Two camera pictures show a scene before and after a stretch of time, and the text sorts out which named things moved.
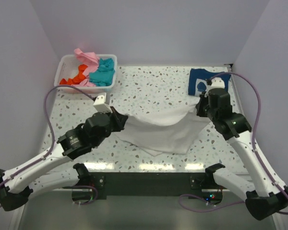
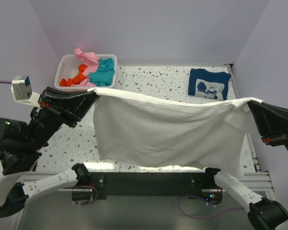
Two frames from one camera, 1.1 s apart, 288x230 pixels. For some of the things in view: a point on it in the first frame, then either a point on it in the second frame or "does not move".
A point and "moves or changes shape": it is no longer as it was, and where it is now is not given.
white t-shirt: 173,132 moves or changes shape
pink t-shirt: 91,60 does not move
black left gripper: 120,119 → 70,106
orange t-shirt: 79,78 does not move
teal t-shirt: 103,76 does not move
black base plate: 149,185 does not move
